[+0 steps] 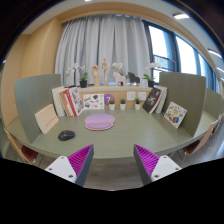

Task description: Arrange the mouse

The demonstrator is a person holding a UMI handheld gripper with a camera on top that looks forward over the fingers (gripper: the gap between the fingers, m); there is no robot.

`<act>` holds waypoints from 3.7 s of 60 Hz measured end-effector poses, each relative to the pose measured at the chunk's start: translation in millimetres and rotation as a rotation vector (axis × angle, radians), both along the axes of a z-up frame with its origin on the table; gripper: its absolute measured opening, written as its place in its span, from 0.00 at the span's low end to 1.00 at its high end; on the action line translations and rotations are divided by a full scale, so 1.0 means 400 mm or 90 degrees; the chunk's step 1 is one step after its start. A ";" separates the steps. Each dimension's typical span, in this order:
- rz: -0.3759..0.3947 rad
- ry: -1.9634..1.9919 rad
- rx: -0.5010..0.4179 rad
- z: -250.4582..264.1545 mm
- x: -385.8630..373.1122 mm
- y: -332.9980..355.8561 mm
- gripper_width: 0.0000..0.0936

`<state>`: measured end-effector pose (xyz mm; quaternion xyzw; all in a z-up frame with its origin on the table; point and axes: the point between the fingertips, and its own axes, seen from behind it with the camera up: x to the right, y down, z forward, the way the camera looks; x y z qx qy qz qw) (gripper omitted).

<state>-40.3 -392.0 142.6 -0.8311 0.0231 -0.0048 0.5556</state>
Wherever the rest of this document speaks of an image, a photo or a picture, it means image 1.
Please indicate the right wooden chair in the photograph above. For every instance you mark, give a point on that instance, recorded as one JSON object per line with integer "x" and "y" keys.
{"x": 195, "y": 146}

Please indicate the black computer mouse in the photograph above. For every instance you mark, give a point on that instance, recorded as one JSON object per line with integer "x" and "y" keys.
{"x": 66, "y": 135}

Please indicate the middle white orchid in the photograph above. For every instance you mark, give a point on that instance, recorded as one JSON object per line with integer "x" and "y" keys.
{"x": 119, "y": 66}

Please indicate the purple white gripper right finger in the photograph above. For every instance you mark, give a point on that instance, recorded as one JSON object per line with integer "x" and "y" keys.
{"x": 151, "y": 166}

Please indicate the grey curtain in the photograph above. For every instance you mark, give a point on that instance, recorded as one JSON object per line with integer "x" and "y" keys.
{"x": 90, "y": 40}

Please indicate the white orchid pot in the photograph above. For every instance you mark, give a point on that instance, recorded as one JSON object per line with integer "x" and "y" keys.
{"x": 80, "y": 76}
{"x": 149, "y": 77}

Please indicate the colourful illustrated book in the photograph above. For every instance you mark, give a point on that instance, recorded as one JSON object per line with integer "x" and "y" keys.
{"x": 175, "y": 114}

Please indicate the red spine book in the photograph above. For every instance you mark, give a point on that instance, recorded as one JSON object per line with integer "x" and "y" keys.
{"x": 66, "y": 103}

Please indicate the wooden chair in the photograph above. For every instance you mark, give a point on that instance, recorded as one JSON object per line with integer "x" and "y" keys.
{"x": 195, "y": 146}
{"x": 26, "y": 154}

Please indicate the illustrated leaning book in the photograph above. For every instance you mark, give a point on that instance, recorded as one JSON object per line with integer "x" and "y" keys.
{"x": 76, "y": 101}

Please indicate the right green divider panel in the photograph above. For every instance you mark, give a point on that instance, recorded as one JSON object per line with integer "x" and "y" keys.
{"x": 187, "y": 91}

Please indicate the white card on shelf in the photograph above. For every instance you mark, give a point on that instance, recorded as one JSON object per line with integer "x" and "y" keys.
{"x": 142, "y": 96}
{"x": 131, "y": 96}

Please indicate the pink horse figure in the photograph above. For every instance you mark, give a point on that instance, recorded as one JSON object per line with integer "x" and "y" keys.
{"x": 119, "y": 79}

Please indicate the white sticker card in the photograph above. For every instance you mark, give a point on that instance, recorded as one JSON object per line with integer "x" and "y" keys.
{"x": 93, "y": 101}

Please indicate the green divider panel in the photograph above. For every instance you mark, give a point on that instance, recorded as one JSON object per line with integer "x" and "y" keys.
{"x": 32, "y": 94}
{"x": 187, "y": 91}

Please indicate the purple round number sign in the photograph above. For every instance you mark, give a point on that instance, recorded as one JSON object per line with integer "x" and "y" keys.
{"x": 107, "y": 98}

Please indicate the white book leftmost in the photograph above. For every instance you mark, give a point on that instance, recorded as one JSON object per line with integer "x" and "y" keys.
{"x": 57, "y": 101}

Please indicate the small potted plant middle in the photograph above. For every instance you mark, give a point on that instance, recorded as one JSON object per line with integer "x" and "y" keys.
{"x": 122, "y": 104}

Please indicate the white books behind dark book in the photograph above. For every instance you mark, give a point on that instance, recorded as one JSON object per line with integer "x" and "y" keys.
{"x": 162, "y": 99}

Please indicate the small potted plant right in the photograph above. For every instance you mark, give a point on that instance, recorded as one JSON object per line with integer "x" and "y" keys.
{"x": 137, "y": 104}

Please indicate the beige wooden board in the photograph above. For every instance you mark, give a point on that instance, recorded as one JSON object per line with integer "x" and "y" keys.
{"x": 46, "y": 118}

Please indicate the purple mouse pad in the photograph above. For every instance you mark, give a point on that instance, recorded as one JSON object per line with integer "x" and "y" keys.
{"x": 99, "y": 122}

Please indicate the black horse figure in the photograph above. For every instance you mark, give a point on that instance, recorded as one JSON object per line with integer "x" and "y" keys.
{"x": 133, "y": 78}

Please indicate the left wooden chair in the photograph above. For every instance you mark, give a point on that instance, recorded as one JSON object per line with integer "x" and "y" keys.
{"x": 26, "y": 154}

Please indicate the small potted plant left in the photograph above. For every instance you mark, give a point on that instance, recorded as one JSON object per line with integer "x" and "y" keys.
{"x": 112, "y": 104}

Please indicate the small potted plant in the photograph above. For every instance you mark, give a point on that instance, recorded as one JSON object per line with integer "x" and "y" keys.
{"x": 122, "y": 104}
{"x": 112, "y": 104}
{"x": 137, "y": 104}

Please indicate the right white orchid pot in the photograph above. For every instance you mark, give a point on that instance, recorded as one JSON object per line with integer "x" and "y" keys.
{"x": 149, "y": 77}

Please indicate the wooden mannequin figure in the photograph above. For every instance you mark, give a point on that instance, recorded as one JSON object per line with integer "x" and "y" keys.
{"x": 105, "y": 67}

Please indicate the dark cover book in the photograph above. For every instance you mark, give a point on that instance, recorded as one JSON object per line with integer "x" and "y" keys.
{"x": 152, "y": 100}

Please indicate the wooden hand model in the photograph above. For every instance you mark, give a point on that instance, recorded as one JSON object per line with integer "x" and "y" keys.
{"x": 95, "y": 73}

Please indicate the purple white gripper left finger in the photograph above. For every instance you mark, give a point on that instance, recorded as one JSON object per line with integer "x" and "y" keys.
{"x": 75, "y": 167}

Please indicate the left green divider panel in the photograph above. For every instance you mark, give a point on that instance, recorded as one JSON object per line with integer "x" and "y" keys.
{"x": 32, "y": 94}

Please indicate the left white orchid pot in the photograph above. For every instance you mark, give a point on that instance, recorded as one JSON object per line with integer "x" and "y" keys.
{"x": 80, "y": 76}

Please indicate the wooden shelf box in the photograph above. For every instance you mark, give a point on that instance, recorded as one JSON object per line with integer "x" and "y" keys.
{"x": 119, "y": 92}

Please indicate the white card right on shelf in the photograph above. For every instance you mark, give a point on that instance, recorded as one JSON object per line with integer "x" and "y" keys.
{"x": 142, "y": 96}

